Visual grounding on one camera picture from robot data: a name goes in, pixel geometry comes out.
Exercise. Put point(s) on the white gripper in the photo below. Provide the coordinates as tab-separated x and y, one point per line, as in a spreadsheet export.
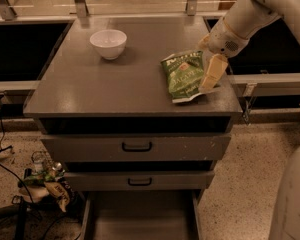
224	40

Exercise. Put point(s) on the green jalapeno chip bag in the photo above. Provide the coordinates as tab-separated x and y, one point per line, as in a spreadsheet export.
184	72

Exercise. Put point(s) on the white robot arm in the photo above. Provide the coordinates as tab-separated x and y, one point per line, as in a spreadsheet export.
245	18

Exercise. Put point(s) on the grey top drawer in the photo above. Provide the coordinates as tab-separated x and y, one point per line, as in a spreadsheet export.
80	148

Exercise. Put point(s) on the grey middle drawer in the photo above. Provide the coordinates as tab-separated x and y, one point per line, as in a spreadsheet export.
128	181

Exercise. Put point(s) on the grey drawer cabinet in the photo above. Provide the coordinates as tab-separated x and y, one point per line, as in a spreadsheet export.
82	93

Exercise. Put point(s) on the grey open bottom drawer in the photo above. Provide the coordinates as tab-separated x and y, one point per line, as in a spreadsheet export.
141	215

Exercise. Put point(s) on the white ceramic bowl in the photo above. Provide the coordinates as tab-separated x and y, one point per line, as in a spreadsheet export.
109	43

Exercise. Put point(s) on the clear plastic bottle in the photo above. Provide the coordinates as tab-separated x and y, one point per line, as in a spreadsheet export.
38	160

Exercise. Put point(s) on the pile of snack bags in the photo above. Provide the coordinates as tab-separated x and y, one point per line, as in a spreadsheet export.
36	187

